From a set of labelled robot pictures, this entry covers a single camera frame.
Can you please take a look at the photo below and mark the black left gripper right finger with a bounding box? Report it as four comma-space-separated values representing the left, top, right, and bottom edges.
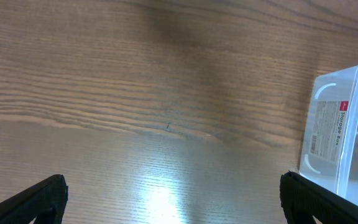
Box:
280, 171, 358, 224

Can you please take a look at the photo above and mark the clear plastic container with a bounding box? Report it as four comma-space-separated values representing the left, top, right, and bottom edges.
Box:
299, 65, 358, 206

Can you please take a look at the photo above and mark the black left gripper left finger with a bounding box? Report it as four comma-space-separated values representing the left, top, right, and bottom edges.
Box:
0, 174, 68, 224

